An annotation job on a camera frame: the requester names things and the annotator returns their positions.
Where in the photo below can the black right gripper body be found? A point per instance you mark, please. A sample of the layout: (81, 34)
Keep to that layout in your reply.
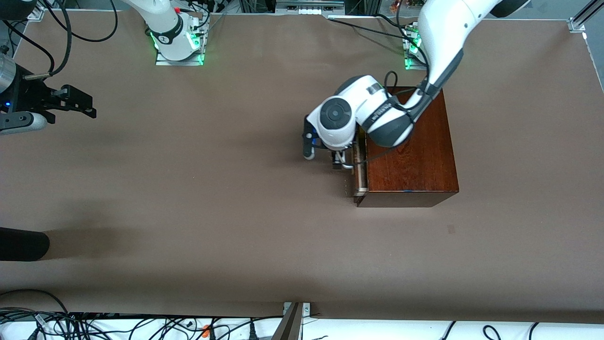
(24, 96)

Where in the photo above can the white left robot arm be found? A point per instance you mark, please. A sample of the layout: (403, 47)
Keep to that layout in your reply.
(337, 115)

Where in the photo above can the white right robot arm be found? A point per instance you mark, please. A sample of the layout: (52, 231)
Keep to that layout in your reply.
(167, 33)

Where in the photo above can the dark red wooden cabinet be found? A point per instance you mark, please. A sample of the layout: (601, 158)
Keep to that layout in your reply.
(415, 165)

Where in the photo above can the black rounded object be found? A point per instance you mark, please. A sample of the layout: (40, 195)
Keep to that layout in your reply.
(21, 244)

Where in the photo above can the black power plug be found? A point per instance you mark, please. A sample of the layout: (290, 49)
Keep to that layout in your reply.
(252, 330)

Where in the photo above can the small aluminium corner bracket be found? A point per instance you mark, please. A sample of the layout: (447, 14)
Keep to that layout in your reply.
(37, 14)

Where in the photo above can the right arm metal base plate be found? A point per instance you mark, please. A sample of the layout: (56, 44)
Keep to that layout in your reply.
(165, 62)

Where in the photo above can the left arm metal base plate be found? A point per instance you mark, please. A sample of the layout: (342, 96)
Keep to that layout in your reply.
(409, 66)

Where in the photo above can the grey metal post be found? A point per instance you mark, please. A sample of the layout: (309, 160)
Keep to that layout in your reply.
(290, 323)

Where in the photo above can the aluminium frame corner profile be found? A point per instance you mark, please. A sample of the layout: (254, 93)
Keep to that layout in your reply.
(576, 24)

